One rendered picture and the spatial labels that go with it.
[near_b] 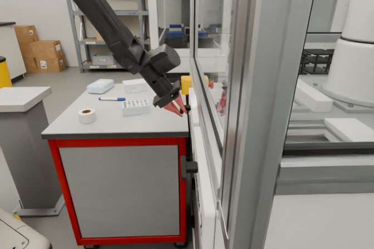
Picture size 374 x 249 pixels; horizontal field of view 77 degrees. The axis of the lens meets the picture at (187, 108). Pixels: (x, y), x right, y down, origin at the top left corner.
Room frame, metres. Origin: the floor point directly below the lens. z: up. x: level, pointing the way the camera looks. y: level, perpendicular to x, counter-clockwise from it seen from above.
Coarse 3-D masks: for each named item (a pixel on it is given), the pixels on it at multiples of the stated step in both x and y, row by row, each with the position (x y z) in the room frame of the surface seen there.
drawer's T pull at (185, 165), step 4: (184, 156) 0.44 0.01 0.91; (184, 160) 0.43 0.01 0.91; (184, 164) 0.41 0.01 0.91; (188, 164) 0.42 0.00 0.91; (192, 164) 0.42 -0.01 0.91; (196, 164) 0.42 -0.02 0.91; (184, 168) 0.40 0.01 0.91; (188, 168) 0.40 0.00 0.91; (192, 168) 0.40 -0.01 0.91; (196, 168) 0.40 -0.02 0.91; (184, 172) 0.39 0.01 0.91; (188, 172) 0.40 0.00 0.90; (192, 172) 0.40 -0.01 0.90; (196, 172) 0.40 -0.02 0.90; (184, 176) 0.38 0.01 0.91; (184, 180) 0.38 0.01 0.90
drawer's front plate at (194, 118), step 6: (192, 90) 0.84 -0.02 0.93; (192, 96) 0.77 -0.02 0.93; (192, 102) 0.72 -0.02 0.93; (192, 108) 0.67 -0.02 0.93; (192, 114) 0.63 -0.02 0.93; (192, 120) 0.62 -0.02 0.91; (198, 120) 0.59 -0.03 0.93; (192, 126) 0.62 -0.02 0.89; (198, 126) 0.58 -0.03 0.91; (192, 132) 0.62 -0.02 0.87; (192, 138) 0.61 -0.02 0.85; (192, 144) 0.61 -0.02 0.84
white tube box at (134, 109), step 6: (126, 102) 1.03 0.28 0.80; (132, 102) 1.03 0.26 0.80; (138, 102) 1.04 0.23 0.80; (144, 102) 1.03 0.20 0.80; (126, 108) 0.97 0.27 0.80; (132, 108) 0.97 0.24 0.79; (138, 108) 0.98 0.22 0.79; (144, 108) 0.99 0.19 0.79; (126, 114) 0.97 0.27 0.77; (132, 114) 0.97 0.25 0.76
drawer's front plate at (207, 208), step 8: (200, 128) 0.54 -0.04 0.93; (200, 136) 0.50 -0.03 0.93; (200, 144) 0.47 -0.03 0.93; (200, 152) 0.43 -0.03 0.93; (200, 160) 0.41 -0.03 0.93; (200, 168) 0.38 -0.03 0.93; (200, 176) 0.36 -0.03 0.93; (208, 176) 0.36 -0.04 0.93; (200, 184) 0.34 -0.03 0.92; (208, 184) 0.34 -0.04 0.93; (200, 192) 0.34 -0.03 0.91; (208, 192) 0.31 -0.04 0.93; (200, 200) 0.33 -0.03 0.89; (208, 200) 0.30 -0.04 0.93; (200, 208) 0.33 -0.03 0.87; (208, 208) 0.28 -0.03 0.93; (200, 216) 0.33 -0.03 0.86; (208, 216) 0.27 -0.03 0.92; (200, 224) 0.32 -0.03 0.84; (208, 224) 0.27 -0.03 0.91; (200, 232) 0.32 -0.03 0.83; (208, 232) 0.27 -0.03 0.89; (208, 240) 0.27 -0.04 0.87; (208, 248) 0.27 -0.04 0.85
